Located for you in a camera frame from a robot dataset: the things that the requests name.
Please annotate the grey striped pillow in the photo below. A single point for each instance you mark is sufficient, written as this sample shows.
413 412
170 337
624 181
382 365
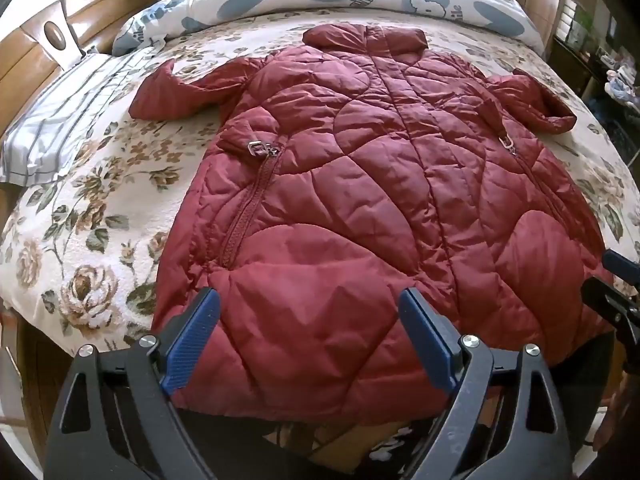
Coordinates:
60 120

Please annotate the red quilted puffer jacket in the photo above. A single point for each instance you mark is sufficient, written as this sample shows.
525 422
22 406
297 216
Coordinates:
350 185

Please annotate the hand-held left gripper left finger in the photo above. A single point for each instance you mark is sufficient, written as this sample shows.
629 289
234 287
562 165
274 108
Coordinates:
192 340

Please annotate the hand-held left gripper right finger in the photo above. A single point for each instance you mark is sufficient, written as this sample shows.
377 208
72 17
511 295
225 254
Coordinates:
425 340

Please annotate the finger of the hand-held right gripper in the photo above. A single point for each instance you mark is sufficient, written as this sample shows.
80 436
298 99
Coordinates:
622 264
607 300

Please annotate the floral bed blanket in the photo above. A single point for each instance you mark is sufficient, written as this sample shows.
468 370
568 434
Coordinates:
100 210

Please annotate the wooden bed frame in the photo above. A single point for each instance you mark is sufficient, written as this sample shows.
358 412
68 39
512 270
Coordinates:
100 5

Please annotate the wooden wardrobe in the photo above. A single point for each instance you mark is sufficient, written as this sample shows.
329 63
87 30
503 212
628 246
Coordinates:
542 0

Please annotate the cluttered dark shelf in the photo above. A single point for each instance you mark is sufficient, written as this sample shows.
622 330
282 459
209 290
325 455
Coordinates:
590 45

